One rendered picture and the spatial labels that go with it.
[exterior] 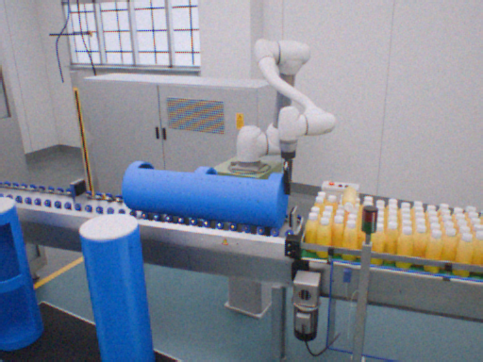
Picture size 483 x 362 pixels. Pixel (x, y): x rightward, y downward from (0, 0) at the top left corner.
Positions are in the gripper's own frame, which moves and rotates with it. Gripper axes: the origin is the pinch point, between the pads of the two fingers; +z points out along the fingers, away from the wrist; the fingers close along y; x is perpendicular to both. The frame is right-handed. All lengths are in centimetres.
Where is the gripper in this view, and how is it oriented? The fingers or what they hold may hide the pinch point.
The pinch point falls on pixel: (288, 188)
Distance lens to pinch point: 221.0
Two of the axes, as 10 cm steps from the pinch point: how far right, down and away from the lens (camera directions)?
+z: 0.2, 9.4, 3.4
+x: -9.5, -0.9, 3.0
